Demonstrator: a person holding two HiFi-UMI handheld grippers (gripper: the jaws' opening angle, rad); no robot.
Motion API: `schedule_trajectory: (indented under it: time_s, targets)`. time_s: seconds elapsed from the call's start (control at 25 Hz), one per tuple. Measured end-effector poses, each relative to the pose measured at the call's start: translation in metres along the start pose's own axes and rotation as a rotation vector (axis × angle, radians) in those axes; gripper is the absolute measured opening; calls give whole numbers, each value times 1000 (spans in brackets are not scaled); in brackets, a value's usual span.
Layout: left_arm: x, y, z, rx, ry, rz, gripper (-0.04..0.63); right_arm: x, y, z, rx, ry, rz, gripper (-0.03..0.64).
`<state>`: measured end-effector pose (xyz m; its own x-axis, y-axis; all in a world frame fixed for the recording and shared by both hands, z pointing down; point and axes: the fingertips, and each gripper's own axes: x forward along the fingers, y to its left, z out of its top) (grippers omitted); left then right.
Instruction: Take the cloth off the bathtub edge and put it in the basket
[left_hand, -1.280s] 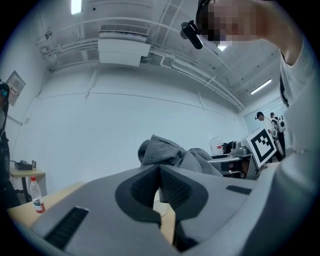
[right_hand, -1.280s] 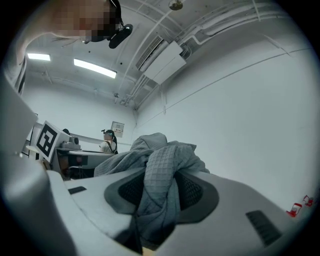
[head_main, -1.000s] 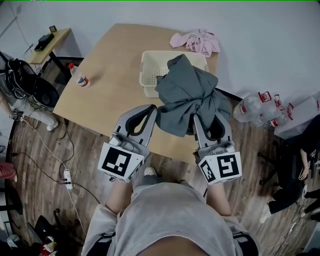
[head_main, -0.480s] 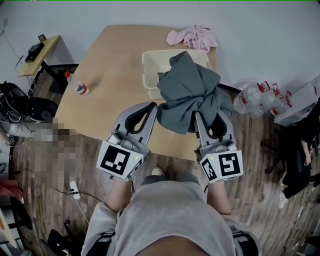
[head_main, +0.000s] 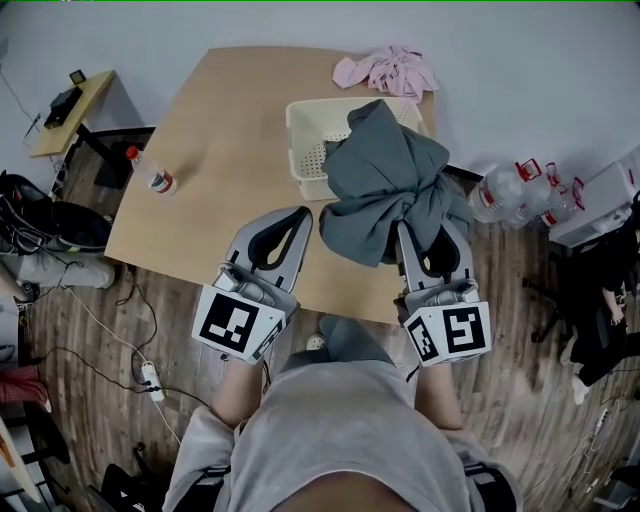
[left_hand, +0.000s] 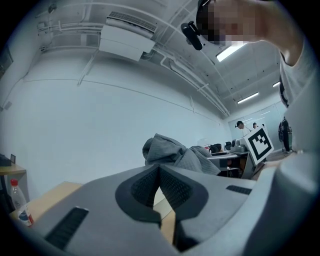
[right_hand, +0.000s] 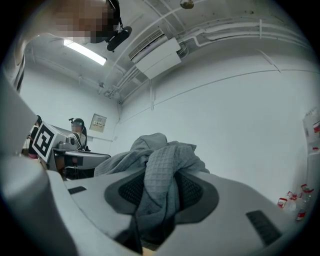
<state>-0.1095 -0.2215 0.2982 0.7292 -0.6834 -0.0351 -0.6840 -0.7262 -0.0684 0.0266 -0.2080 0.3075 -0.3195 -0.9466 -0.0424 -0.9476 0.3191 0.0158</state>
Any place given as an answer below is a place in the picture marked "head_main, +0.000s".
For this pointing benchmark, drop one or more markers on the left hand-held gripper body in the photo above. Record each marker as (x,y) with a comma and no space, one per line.
(225,322)

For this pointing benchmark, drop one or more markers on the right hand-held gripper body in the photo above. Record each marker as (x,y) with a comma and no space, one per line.
(460,330)

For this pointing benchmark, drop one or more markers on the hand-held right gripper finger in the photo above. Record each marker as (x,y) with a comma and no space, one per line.
(411,270)
(462,257)

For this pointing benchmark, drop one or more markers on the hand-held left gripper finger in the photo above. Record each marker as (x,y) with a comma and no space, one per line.
(242,240)
(297,260)

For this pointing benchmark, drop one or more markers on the grey cloth garment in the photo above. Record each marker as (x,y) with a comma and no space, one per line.
(380,165)

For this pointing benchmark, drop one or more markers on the cream plastic basket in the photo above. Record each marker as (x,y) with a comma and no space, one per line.
(305,140)

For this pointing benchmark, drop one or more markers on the person's right forearm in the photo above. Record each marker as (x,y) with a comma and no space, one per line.
(440,395)

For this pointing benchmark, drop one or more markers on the person's left forearm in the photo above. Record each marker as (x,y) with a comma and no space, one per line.
(240,395)

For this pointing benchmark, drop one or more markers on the white plastic box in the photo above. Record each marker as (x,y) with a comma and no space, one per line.
(595,210)

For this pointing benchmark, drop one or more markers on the light wooden table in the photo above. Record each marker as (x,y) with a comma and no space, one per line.
(220,210)

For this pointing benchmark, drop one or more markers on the large clear water jug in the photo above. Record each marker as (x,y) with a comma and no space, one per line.
(500,195)
(537,200)
(562,212)

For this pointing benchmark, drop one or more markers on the person's white clog shoe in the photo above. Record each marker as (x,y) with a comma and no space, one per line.
(316,342)

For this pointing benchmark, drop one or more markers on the person's grey trouser leg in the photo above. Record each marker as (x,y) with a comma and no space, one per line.
(350,340)

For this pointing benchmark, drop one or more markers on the white power strip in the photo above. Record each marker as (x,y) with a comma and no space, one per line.
(152,381)

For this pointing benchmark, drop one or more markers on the black office chair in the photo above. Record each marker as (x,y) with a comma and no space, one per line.
(555,310)
(125,487)

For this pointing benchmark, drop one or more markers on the clear bottle with red cap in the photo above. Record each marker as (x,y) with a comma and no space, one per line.
(155,177)

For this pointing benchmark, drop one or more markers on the person's grey t-shirt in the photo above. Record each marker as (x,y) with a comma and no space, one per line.
(340,430)

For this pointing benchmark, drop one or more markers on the pink crumpled garment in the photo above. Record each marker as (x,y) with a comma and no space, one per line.
(390,70)

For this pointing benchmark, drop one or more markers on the small wooden side table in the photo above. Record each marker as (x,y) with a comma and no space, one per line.
(85,100)

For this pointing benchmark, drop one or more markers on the black box device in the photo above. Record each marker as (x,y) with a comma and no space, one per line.
(62,107)

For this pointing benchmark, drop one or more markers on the small black display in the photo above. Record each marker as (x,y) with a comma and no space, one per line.
(77,77)

